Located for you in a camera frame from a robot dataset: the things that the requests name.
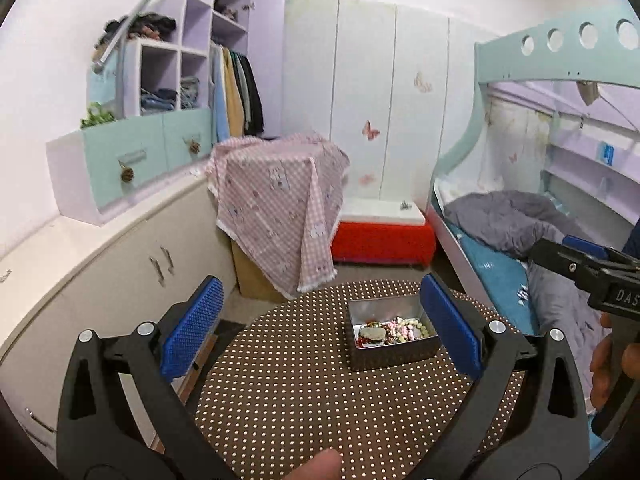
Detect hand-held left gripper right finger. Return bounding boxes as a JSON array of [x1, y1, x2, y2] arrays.
[[419, 272, 588, 480]]

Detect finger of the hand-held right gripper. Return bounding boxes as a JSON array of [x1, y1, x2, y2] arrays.
[[529, 239, 621, 292], [562, 235, 640, 273]]

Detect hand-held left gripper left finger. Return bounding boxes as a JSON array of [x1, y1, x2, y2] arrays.
[[56, 275, 236, 480]]

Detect green bead bracelet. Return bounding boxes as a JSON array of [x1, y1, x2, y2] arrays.
[[395, 316, 436, 343]]

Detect grey metal box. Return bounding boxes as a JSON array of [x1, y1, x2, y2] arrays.
[[346, 295, 442, 372]]

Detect red bead bracelet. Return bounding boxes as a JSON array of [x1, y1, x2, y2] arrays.
[[354, 319, 396, 350]]

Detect person's right hand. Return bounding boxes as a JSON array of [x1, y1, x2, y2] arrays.
[[589, 311, 622, 410]]

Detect person's left hand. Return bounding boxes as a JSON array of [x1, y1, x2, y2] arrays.
[[287, 447, 344, 480]]

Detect teal bed sheet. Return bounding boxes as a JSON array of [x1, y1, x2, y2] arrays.
[[447, 225, 541, 336]]

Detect brown cardboard box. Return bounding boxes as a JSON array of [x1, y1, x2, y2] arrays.
[[230, 240, 301, 303]]

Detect grey blanket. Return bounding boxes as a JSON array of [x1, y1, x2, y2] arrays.
[[444, 191, 601, 411]]

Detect round brown polka-dot table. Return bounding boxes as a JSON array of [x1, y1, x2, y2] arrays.
[[192, 280, 528, 480]]

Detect white low cabinet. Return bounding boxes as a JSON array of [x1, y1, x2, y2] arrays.
[[0, 175, 238, 466]]

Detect red storage box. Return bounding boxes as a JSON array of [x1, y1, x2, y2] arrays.
[[330, 197, 437, 267]]

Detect pink checked cloth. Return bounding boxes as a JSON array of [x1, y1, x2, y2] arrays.
[[206, 132, 351, 295]]

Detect white teal drawer unit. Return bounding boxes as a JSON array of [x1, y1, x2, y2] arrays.
[[46, 105, 216, 226]]

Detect teal bunk bed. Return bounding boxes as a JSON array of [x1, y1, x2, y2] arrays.
[[425, 10, 640, 461]]

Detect light blue hanging garment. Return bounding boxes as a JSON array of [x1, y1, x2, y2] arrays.
[[210, 45, 231, 143]]

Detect folded jeans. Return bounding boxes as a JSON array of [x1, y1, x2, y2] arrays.
[[140, 76, 201, 113]]

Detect green plant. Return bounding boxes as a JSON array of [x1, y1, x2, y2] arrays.
[[80, 102, 116, 128]]

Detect yellow hanging garment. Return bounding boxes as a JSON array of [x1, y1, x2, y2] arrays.
[[222, 47, 246, 138]]

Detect black hanging garment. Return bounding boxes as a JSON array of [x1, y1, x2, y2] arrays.
[[242, 52, 265, 136]]

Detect white wardrobe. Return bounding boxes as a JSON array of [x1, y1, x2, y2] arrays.
[[282, 0, 501, 206]]

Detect pile of dark clothes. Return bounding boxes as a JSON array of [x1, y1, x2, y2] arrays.
[[95, 14, 177, 51]]

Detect lavender shelf unit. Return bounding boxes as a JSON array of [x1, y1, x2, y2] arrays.
[[120, 0, 286, 136]]

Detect curved metal rod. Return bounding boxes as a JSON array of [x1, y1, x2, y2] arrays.
[[92, 0, 193, 71]]

